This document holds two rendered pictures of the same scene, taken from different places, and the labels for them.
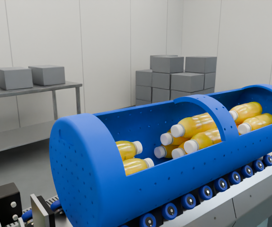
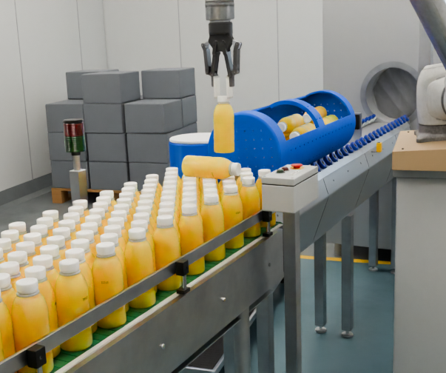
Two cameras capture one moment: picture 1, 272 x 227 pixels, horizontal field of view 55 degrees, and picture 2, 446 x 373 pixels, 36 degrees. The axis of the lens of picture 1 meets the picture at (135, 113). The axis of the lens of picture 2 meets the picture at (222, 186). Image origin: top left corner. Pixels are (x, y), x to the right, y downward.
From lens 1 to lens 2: 198 cm
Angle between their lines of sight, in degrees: 24
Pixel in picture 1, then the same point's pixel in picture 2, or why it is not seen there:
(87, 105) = not seen: outside the picture
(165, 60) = (110, 80)
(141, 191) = (291, 151)
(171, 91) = (128, 136)
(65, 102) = not seen: outside the picture
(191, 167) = (307, 141)
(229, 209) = (323, 186)
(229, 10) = not seen: outside the picture
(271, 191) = (345, 180)
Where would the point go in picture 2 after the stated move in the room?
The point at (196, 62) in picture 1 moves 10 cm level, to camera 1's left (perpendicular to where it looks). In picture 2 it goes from (164, 80) to (154, 81)
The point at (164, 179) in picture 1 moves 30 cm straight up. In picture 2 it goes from (298, 146) to (297, 61)
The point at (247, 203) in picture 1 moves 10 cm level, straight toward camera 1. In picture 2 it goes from (333, 186) to (336, 191)
